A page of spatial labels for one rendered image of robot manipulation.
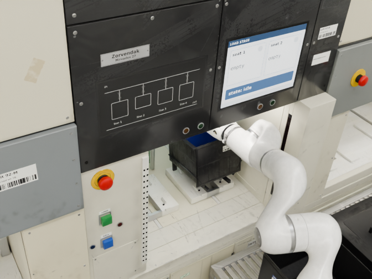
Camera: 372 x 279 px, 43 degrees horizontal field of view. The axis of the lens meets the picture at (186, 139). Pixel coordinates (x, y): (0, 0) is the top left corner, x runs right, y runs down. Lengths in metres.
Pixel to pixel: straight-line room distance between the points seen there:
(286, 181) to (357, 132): 1.27
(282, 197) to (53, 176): 0.58
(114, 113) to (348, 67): 0.86
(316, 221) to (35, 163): 0.72
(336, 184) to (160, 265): 0.88
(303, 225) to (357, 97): 0.71
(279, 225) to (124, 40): 0.60
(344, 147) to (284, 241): 1.16
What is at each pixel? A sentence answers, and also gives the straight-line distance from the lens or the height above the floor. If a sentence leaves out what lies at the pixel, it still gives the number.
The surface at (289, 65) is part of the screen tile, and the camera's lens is 1.49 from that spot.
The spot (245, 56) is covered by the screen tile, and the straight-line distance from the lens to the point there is 1.34.
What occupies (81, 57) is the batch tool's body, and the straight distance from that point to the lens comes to 1.08.
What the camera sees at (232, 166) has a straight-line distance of 1.89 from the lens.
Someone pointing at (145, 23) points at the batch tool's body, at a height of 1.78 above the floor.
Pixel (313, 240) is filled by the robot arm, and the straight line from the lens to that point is 1.30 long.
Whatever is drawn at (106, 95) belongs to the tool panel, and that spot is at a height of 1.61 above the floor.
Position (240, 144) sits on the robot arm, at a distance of 1.64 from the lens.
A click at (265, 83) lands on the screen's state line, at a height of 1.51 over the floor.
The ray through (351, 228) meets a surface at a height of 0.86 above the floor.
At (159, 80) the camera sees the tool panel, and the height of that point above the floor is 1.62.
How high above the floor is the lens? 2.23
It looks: 37 degrees down
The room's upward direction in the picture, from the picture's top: 4 degrees clockwise
